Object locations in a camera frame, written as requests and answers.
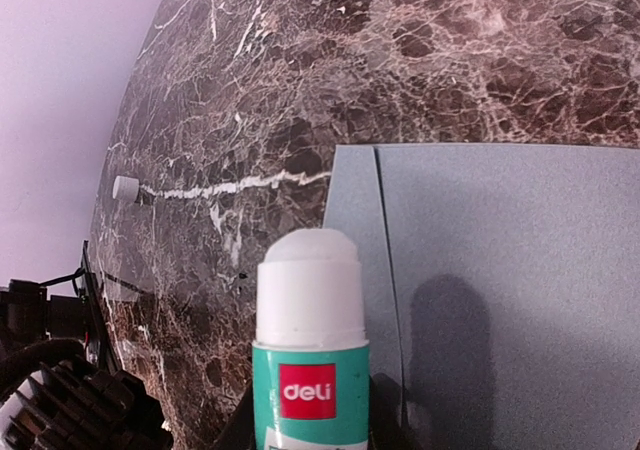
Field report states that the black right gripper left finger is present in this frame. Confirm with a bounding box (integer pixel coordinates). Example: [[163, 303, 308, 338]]
[[222, 389, 255, 450]]

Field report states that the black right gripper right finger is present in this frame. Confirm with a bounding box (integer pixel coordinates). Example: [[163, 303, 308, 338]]
[[368, 373, 416, 450]]

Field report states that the green white glue stick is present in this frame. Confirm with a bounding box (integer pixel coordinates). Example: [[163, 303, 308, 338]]
[[252, 229, 369, 449]]

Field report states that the grey paper envelope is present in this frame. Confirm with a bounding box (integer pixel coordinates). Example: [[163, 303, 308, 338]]
[[324, 144, 639, 449]]

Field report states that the white glue stick cap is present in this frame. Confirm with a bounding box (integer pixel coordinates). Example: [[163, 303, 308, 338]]
[[112, 175, 140, 203]]

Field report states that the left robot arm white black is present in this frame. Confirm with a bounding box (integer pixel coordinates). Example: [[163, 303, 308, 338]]
[[1, 280, 89, 360]]

